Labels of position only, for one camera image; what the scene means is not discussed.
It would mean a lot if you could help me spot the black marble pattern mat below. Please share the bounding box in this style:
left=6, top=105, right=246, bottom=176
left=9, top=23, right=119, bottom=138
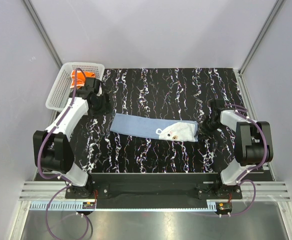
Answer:
left=70, top=68, right=244, bottom=174

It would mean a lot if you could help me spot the orange white patterned towel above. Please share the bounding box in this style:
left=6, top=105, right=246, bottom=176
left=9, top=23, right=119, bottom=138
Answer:
left=70, top=70, right=96, bottom=89

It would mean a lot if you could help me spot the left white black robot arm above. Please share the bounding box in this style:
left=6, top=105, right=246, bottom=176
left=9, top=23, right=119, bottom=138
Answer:
left=33, top=92, right=111, bottom=198

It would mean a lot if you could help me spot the left small electronics box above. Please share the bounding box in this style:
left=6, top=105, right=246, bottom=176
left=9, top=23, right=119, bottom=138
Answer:
left=82, top=201, right=97, bottom=209

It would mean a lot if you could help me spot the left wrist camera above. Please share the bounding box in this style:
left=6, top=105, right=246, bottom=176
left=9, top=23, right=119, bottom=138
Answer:
left=84, top=77, right=103, bottom=96

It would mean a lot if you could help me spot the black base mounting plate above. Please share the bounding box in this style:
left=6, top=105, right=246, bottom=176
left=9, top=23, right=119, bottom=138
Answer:
left=65, top=173, right=243, bottom=201

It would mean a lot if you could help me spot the light blue towel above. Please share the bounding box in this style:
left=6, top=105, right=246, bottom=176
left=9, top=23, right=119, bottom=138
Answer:
left=110, top=113, right=198, bottom=143

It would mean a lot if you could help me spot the slotted cable duct rail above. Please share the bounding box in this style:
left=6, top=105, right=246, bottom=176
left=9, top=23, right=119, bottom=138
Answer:
left=29, top=201, right=219, bottom=211

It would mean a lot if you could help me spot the aluminium frame rail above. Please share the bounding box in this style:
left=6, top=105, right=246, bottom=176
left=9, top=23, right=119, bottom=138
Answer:
left=19, top=181, right=291, bottom=202

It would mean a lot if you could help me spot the white plastic basket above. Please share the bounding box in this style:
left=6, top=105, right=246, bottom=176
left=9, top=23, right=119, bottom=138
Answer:
left=45, top=62, right=105, bottom=112

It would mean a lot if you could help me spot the small electronics box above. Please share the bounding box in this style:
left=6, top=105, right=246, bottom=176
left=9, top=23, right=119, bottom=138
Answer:
left=217, top=202, right=233, bottom=212
left=82, top=201, right=97, bottom=209

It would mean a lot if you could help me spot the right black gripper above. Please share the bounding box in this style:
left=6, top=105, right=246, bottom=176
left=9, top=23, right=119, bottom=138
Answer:
left=195, top=115, right=223, bottom=141

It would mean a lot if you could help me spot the right small electronics box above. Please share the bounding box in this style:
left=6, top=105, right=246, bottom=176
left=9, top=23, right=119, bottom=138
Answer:
left=217, top=202, right=233, bottom=212

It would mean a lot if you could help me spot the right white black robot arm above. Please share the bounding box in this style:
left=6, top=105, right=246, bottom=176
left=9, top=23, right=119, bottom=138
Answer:
left=199, top=108, right=274, bottom=199

